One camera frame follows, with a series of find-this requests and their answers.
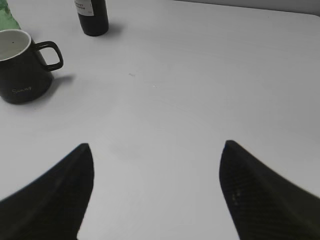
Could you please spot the black mug white interior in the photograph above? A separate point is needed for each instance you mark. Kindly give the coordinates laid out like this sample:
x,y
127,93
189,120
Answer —
x,y
24,73

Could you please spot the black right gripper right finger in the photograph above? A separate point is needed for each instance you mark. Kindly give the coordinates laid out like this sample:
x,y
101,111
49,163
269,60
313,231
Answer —
x,y
264,205

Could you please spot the green sprite bottle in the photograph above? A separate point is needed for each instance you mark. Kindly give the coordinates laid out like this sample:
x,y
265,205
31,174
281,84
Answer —
x,y
7,21

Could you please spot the red wine bottle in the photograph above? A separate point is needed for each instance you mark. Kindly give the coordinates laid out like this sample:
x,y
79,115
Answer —
x,y
93,16

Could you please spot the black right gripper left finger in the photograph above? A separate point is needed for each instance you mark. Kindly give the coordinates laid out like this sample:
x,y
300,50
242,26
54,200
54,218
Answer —
x,y
53,206

